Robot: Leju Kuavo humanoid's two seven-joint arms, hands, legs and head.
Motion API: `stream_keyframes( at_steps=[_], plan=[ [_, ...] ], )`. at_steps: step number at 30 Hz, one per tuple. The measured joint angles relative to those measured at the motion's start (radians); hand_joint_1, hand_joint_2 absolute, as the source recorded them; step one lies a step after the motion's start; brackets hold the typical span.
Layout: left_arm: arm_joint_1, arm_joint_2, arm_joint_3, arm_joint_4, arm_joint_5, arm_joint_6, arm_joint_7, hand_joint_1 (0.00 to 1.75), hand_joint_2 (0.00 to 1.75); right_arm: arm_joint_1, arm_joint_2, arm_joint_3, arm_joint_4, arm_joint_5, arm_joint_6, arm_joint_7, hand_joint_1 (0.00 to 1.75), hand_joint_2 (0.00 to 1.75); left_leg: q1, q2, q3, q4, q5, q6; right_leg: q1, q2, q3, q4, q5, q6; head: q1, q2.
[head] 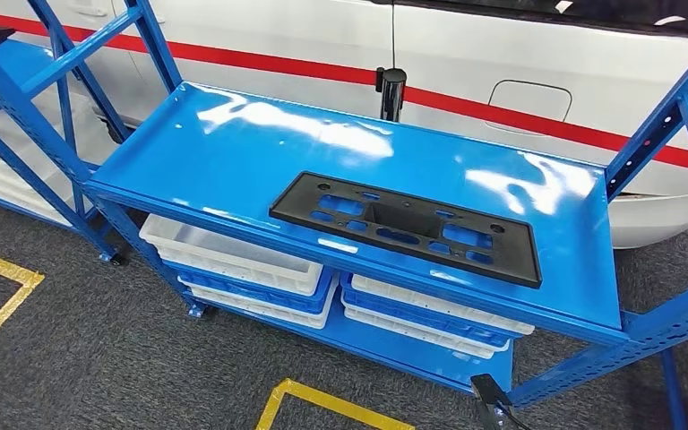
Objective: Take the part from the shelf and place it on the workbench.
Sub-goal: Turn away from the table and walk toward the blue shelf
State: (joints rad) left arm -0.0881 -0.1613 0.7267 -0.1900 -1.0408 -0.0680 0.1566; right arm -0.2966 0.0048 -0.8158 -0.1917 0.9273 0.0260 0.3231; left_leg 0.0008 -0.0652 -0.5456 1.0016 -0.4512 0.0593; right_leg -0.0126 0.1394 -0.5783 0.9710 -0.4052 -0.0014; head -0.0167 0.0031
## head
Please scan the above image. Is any black plastic panel part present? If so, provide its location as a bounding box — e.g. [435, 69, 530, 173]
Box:
[268, 171, 544, 290]

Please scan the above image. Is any yellow floor tape square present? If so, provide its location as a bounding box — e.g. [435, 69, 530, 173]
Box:
[254, 377, 417, 430]
[0, 243, 46, 366]

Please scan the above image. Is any red barrier belt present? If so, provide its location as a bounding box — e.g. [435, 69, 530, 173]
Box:
[0, 8, 379, 87]
[406, 87, 688, 172]

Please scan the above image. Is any white car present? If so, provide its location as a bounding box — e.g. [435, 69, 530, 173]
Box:
[0, 0, 688, 251]

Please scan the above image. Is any black stanchion post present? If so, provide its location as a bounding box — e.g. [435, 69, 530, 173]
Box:
[374, 66, 409, 124]

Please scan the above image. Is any black camera bracket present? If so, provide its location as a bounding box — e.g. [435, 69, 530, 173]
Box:
[469, 374, 535, 430]

